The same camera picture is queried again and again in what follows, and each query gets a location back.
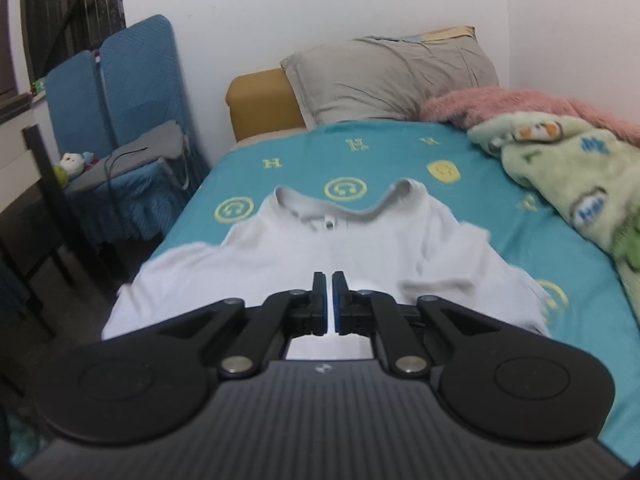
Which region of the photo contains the yellow pillow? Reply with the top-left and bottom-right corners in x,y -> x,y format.
400,24 -> 477,44

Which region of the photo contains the white printed t-shirt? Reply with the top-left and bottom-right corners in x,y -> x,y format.
100,177 -> 553,361

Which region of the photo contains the pink fluffy blanket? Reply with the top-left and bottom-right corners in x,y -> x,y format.
419,86 -> 640,150

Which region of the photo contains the yellow headboard cushion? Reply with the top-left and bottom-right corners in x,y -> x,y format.
225,67 -> 307,144

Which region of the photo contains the blue covered chair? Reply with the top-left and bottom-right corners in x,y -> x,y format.
62,14 -> 211,243
44,50 -> 118,161

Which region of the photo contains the white desk with dark top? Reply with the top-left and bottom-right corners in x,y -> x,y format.
0,91 -> 77,343

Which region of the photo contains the black cable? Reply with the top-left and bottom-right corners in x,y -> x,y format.
101,145 -> 152,197

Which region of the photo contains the dark window with bars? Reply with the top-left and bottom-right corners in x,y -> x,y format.
19,0 -> 127,88

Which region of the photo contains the bed with teal printed sheet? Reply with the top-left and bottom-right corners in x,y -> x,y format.
150,119 -> 640,467

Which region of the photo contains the grey cloth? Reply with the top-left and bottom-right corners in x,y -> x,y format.
64,120 -> 187,194

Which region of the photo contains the green cartoon printed blanket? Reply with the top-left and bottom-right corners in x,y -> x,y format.
466,111 -> 640,333

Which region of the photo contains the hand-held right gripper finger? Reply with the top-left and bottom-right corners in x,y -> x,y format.
142,271 -> 331,381
331,271 -> 507,379

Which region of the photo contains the grey pillow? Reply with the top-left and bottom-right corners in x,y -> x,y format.
280,35 -> 501,129

